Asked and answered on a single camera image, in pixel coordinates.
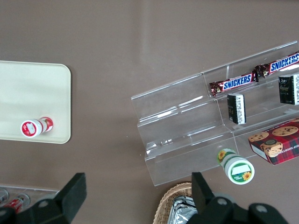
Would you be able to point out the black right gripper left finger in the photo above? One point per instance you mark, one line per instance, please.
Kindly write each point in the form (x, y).
(70, 193)

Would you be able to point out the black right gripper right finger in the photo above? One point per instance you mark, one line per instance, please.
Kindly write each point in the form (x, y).
(205, 196)

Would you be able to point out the light wicker oval basket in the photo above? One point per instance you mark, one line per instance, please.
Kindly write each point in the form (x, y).
(168, 203)

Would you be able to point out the beige plastic serving tray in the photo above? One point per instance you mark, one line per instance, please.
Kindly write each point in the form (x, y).
(35, 98)

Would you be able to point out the clear acrylic bottle rack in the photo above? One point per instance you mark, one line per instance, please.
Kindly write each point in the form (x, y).
(42, 192)

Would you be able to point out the green lid sunflower bottle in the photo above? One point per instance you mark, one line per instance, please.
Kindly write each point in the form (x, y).
(237, 169)

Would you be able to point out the clear acrylic step stand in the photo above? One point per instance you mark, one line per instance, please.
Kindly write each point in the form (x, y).
(182, 130)
(268, 109)

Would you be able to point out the red white yogurt cup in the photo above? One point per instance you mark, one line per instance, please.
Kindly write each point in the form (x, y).
(35, 127)

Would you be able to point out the red plaid cookie box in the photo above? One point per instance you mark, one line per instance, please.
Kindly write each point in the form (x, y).
(278, 142)

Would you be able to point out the small black snack box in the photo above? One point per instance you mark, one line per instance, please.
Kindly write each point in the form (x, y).
(289, 89)
(236, 108)

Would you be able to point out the snickers chocolate bar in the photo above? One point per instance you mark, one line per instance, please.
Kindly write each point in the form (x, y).
(280, 65)
(233, 83)

